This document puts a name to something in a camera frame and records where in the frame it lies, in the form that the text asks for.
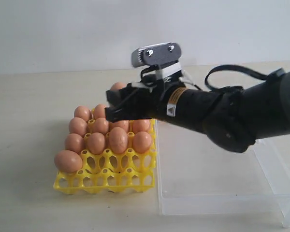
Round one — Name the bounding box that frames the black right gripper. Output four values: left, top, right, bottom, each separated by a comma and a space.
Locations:
105, 82, 220, 132

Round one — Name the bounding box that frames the brown speckled egg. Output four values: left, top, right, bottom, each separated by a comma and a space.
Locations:
91, 117, 110, 135

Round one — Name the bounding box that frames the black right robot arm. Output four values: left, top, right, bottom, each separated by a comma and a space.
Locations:
105, 69, 290, 153

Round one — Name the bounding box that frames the yellow plastic egg tray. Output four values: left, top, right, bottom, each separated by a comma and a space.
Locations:
54, 108, 157, 194

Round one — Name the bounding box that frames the clear plastic container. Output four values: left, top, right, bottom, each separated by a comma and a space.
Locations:
156, 121, 290, 228

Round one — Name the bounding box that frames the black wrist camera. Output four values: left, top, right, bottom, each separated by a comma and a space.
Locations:
131, 43, 182, 80

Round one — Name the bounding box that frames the black cable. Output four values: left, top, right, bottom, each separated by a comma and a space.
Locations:
204, 64, 268, 92

